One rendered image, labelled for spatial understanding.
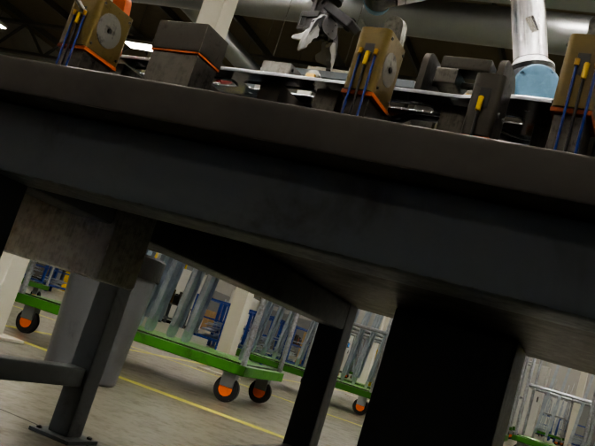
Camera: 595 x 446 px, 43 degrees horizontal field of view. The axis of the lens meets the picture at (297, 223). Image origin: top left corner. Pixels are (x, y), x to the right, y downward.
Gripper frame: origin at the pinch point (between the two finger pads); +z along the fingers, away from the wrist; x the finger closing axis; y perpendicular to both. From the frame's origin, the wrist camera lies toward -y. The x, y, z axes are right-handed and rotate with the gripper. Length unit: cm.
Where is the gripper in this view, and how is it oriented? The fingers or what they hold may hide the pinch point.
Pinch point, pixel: (314, 65)
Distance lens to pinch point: 200.8
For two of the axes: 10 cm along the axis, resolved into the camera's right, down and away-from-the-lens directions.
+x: -5.2, -3.0, -8.0
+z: -2.9, 9.4, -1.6
